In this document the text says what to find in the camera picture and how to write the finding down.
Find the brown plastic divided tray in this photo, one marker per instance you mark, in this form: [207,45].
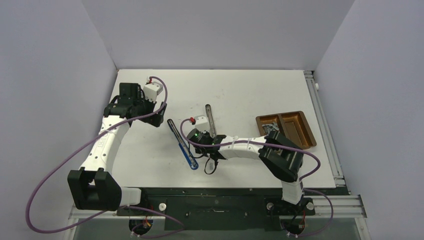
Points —
[293,125]

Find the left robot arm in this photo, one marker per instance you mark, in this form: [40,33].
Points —
[92,186]

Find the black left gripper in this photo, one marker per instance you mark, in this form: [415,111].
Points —
[154,119]

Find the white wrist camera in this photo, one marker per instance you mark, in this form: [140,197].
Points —
[202,124]
[152,90]

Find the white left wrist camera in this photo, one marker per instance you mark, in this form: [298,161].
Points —
[152,90]

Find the pile of grey staples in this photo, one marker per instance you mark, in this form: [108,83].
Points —
[268,127]

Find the blue stapler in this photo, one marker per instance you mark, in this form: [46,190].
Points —
[193,164]

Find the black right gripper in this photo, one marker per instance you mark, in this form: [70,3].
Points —
[198,150]

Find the silver black stapler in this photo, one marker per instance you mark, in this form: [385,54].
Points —
[209,114]

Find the aluminium frame rail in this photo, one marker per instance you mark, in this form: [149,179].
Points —
[150,157]

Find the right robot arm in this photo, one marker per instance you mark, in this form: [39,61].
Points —
[284,164]

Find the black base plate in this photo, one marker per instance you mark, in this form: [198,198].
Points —
[235,208]

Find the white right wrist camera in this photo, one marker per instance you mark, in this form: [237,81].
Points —
[202,124]

